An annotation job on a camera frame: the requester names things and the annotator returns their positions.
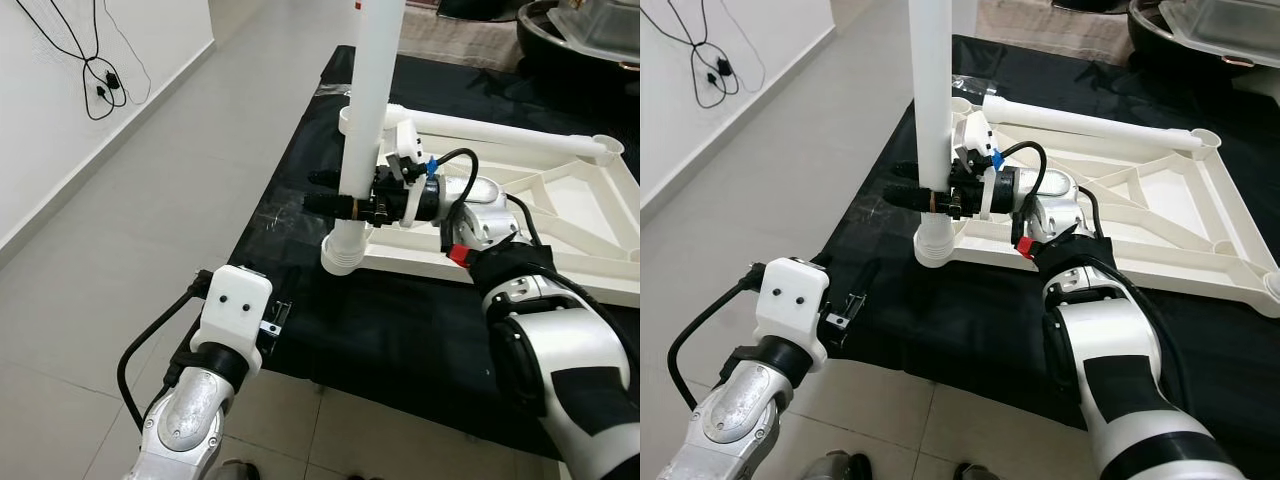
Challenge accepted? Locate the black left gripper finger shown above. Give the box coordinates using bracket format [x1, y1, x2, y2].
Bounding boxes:
[272, 278, 303, 331]
[850, 260, 884, 319]

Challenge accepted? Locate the white plastic children table top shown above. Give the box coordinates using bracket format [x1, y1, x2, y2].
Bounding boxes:
[320, 100, 641, 308]
[912, 95, 1280, 319]

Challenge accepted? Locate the black cable with blue plug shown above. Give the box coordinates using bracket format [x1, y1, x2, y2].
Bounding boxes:
[992, 140, 1106, 246]
[425, 148, 546, 251]

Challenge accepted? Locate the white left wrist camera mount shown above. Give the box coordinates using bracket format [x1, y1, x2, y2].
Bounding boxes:
[755, 258, 831, 369]
[192, 266, 273, 371]

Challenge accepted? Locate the black tablecloth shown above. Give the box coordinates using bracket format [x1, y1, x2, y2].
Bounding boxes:
[228, 45, 641, 461]
[825, 35, 1280, 446]

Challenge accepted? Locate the black wok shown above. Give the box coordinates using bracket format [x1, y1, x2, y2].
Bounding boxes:
[1128, 0, 1280, 76]
[515, 0, 641, 86]

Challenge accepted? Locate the patterned beige cloth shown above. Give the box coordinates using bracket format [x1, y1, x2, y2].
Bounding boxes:
[395, 0, 531, 73]
[975, 0, 1136, 63]

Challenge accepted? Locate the black cable on wall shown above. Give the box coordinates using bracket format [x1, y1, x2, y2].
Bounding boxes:
[640, 0, 766, 109]
[15, 0, 153, 123]

